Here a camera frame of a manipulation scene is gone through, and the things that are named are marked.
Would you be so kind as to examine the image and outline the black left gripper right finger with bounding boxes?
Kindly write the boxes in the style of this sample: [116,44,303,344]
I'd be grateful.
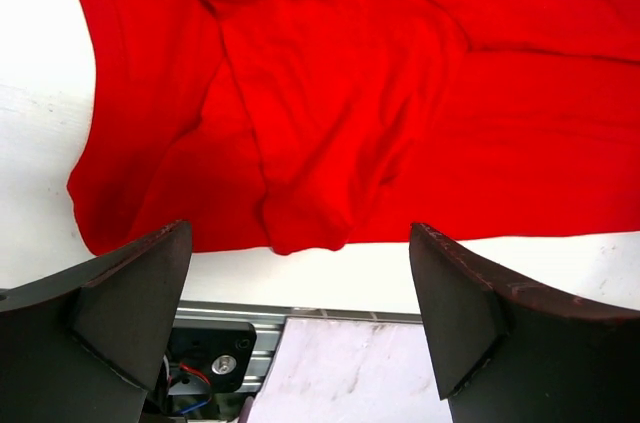
[409,224,639,422]

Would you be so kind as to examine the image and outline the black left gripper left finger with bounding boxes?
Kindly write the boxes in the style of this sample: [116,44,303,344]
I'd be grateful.
[1,221,192,422]

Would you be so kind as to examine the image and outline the red t shirt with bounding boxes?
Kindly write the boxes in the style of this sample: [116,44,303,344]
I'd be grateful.
[68,0,639,255]

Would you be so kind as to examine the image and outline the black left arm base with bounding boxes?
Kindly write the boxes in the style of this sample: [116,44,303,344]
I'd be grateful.
[143,320,257,420]

